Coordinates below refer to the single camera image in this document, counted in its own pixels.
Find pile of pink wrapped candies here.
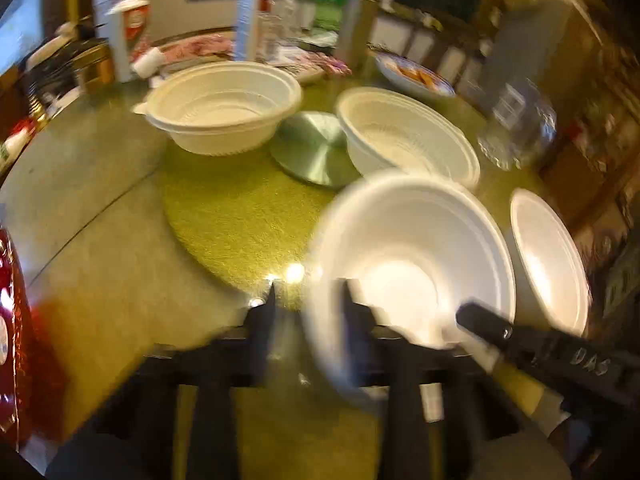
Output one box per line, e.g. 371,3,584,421
162,34,351,77

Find red plastic bag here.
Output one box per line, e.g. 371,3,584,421
0,230,57,448

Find cream ribbed bowl with tab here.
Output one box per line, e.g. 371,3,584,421
132,61,303,156

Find brown honey jar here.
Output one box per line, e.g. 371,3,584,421
75,45,115,93

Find white foam bowl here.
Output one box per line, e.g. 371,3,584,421
509,189,591,338
302,170,516,406

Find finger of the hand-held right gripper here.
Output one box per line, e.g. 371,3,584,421
456,302,516,357

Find wooden chair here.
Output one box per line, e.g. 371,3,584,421
372,10,501,106

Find steel thermos flask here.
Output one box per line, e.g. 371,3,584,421
340,0,381,73

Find orange fried food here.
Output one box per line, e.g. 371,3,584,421
395,62,441,92

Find clear glass mug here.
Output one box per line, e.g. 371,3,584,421
477,80,558,171

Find long white carton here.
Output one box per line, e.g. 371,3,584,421
234,0,265,61

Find white liquor bottle red label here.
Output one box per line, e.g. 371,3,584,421
106,0,151,83

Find round yellow-green mat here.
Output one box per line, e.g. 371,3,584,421
162,145,361,306

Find round metal disc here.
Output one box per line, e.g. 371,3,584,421
270,111,363,188

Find small white cup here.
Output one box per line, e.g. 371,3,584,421
131,47,166,78

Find metal tray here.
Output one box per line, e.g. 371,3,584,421
150,34,351,86

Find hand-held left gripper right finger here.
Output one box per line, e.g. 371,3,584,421
342,279,521,480

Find patterned plate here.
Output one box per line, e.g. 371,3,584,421
375,52,457,98

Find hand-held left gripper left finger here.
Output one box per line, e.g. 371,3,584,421
75,282,282,480

